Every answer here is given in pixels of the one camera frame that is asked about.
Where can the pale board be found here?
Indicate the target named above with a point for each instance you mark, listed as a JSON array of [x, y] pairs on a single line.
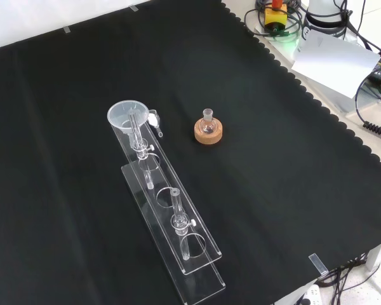
[[333, 60]]

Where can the clear funnel stand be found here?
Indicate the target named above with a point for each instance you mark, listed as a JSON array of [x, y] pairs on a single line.
[[178, 220]]

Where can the small round-bottom flask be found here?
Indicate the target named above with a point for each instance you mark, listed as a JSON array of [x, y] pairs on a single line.
[[207, 127]]

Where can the black cloth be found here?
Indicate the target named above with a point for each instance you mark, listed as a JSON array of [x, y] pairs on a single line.
[[273, 190]]

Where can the yellow stop button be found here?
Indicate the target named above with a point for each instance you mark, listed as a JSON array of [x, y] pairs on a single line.
[[275, 16]]

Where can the white power strip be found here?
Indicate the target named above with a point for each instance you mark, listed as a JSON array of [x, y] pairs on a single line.
[[311, 295]]

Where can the clear plastic funnel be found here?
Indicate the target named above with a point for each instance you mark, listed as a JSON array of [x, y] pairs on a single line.
[[127, 114]]

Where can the clear cloth clip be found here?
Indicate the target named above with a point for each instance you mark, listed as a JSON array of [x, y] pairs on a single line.
[[317, 263], [133, 8], [67, 30]]

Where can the glass weighing funnel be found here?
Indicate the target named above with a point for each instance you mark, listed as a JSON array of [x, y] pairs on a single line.
[[152, 119]]

